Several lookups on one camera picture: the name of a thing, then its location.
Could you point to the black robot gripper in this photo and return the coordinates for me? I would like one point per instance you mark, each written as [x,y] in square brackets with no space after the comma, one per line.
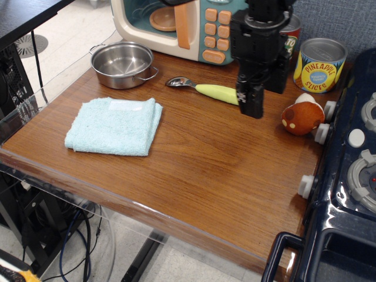
[257,44]

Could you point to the brown plush mushroom toy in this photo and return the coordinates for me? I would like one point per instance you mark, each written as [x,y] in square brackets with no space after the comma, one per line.
[303,116]

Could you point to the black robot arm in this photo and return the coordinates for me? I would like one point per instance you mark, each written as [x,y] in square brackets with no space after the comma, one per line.
[264,6]

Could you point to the light blue folded napkin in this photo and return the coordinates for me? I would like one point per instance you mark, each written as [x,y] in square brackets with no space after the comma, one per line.
[115,127]

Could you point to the tomato sauce toy can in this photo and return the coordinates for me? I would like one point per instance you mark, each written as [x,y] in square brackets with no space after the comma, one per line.
[292,31]

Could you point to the white stove knob middle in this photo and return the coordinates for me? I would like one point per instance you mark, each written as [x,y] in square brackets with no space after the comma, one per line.
[322,133]

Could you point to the white stove knob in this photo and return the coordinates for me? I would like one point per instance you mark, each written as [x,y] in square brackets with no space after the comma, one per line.
[322,133]
[329,110]
[305,186]

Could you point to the white stove knob upper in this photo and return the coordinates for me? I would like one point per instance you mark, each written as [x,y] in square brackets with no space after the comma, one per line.
[329,110]

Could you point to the pineapple slices toy can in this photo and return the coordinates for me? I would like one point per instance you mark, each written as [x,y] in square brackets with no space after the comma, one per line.
[319,64]

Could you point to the toy microwave teal and cream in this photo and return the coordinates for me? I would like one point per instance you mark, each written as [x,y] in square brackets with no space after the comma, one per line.
[202,28]

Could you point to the white stove knob lower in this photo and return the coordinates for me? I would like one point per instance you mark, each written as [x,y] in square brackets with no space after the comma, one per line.
[305,186]

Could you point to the orange toy plate in microwave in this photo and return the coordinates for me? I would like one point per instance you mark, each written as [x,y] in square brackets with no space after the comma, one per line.
[163,19]

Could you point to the small stainless steel pot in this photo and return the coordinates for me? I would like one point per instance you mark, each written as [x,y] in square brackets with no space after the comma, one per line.
[122,65]

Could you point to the dark blue toy stove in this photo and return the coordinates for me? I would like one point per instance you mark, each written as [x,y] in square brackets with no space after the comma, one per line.
[338,243]

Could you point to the black table leg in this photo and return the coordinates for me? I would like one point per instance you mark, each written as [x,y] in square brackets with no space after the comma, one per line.
[144,256]

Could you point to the black desk at left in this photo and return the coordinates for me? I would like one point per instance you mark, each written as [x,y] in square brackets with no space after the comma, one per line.
[18,18]

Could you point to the spoon with yellow-green handle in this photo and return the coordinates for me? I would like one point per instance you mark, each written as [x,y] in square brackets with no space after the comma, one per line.
[218,92]

